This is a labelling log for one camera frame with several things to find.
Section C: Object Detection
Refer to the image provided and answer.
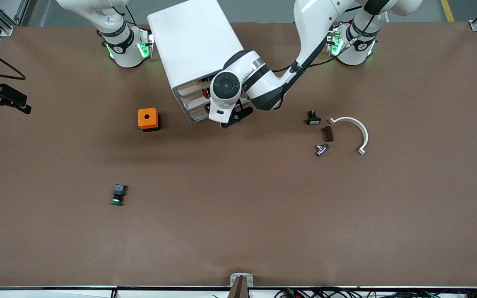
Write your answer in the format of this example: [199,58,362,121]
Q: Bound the white cabinet drawer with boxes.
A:
[189,110,213,123]
[185,101,211,114]

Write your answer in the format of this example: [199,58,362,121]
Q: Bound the white drawer holding orange component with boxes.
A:
[176,76,214,97]

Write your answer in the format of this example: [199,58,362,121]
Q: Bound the white drawer cabinet shell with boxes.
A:
[147,0,252,125]

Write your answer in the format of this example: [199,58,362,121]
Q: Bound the green push button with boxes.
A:
[110,184,128,206]

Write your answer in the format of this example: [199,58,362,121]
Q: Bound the brown paper table cover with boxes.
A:
[0,21,477,288]

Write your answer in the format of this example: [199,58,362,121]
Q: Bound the black camera cable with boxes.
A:
[0,39,27,80]
[272,25,368,74]

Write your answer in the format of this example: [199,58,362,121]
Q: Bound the orange button enclosure box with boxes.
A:
[138,108,161,132]

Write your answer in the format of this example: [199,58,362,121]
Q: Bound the white curved plastic bracket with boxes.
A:
[328,117,369,156]

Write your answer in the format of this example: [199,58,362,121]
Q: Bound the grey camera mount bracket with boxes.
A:
[230,273,254,288]

